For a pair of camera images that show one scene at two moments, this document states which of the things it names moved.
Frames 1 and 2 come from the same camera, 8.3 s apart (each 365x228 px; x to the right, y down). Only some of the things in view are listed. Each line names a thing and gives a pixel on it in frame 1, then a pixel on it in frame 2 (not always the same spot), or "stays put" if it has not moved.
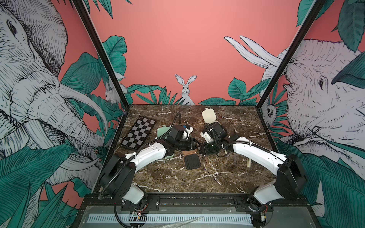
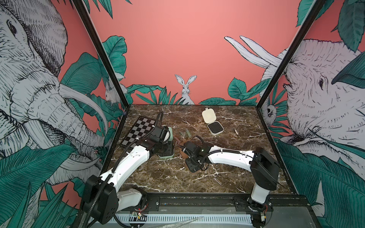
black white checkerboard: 137,136 stays put
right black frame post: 312,15 stays put
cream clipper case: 209,115 stays put
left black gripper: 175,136 → 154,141
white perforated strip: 172,219 stays put
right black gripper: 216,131 → 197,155
